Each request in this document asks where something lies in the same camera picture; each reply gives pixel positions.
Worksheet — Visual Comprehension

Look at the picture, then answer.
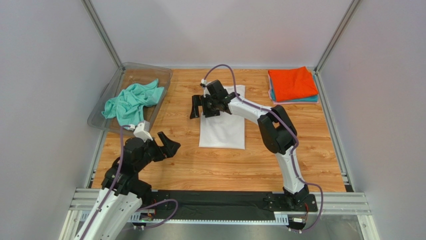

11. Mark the folded orange t shirt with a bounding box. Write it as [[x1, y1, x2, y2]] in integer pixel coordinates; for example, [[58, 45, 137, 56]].
[[267, 66, 319, 102]]

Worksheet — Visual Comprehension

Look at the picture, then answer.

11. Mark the mint green t shirt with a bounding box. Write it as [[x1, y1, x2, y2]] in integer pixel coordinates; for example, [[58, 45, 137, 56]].
[[101, 78, 165, 126]]

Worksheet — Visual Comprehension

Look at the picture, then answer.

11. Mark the white t shirt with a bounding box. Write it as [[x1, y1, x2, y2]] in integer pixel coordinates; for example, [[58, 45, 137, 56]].
[[198, 84, 247, 151]]

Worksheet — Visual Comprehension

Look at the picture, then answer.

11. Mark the aluminium corner post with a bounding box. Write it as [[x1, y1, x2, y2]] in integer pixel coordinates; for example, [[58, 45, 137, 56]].
[[81, 0, 122, 68], [314, 0, 362, 73]]

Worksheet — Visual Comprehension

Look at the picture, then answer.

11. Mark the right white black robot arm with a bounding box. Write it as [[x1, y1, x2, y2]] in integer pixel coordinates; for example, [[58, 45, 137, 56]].
[[189, 79, 310, 205]]

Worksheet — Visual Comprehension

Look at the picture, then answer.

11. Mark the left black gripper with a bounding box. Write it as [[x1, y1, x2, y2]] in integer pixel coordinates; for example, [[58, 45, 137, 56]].
[[135, 130, 181, 171]]

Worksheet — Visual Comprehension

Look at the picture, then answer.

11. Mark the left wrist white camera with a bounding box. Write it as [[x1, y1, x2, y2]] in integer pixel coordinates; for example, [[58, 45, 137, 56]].
[[125, 120, 153, 142]]

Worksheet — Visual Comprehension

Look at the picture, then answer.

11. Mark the aluminium frame rail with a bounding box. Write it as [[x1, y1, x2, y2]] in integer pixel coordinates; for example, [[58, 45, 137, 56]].
[[58, 188, 380, 240]]

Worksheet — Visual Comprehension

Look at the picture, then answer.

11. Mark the clear plastic bin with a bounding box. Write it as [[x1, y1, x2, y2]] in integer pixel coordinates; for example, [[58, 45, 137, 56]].
[[87, 62, 173, 133]]

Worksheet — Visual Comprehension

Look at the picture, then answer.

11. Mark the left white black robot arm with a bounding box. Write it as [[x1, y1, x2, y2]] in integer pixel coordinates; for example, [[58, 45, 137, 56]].
[[74, 131, 181, 240]]

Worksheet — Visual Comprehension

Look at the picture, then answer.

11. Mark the folded teal t shirt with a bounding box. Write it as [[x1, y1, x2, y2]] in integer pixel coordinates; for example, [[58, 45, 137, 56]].
[[269, 73, 319, 103]]

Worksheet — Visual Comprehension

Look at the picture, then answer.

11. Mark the left aluminium corner post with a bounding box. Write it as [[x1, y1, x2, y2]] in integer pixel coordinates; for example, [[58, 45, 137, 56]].
[[81, 0, 122, 68]]

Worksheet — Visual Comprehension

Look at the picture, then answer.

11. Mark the right aluminium corner post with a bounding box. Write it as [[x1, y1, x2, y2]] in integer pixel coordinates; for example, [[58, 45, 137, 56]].
[[314, 0, 362, 73]]

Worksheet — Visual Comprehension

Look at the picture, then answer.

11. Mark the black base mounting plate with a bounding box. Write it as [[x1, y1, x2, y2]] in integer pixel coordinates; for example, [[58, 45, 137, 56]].
[[145, 190, 319, 221]]

